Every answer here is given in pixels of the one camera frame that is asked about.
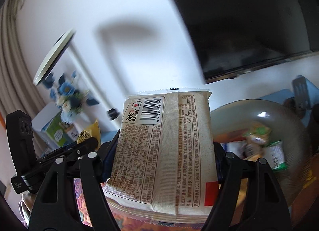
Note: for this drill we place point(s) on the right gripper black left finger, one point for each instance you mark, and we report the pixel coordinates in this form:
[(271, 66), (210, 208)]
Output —
[(55, 206)]

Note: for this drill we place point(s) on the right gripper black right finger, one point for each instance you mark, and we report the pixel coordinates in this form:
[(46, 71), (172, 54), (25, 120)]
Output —
[(265, 207)]

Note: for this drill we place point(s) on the yellow peanut snack bag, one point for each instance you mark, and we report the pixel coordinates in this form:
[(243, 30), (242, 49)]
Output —
[(92, 130)]

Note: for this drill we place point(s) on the beige paper snack bag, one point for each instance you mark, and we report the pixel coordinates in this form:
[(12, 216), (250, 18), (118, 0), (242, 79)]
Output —
[(164, 166)]

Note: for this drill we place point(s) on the brown pen holder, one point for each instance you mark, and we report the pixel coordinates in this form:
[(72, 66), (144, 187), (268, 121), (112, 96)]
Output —
[(71, 131)]

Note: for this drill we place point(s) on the colourful floral table mat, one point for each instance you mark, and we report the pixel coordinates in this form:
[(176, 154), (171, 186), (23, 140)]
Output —
[(127, 223)]

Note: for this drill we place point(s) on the beige curtain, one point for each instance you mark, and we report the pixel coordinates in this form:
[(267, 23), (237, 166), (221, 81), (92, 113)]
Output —
[(17, 89)]

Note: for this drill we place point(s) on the blue artificial flowers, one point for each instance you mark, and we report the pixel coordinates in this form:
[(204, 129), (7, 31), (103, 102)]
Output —
[(67, 95)]

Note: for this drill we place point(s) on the ribbed glass bowl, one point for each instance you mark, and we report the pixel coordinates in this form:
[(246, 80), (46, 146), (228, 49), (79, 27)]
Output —
[(285, 126)]

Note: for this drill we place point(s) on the black television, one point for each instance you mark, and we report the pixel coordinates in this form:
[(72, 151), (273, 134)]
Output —
[(232, 37)]

